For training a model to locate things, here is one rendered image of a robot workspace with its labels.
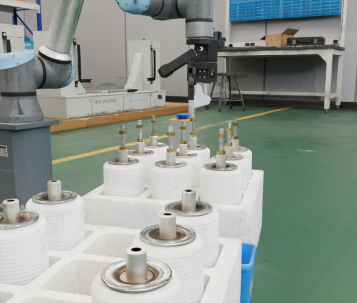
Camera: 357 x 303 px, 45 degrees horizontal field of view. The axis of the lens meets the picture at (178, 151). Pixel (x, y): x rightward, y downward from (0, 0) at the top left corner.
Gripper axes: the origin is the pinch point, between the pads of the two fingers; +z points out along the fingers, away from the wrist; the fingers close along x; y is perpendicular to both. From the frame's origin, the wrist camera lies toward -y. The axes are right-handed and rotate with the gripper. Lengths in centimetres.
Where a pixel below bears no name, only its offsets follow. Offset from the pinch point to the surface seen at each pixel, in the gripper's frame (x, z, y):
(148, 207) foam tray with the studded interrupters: -30.4, 18.2, -7.2
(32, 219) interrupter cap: -64, 10, -19
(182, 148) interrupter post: -12.7, 8.0, -1.3
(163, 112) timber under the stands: 342, 31, -54
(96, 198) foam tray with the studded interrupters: -28.3, 17.2, -19.7
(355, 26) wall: 448, -67, 170
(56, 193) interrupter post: -53, 9, -19
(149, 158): -13.2, 10.6, -9.7
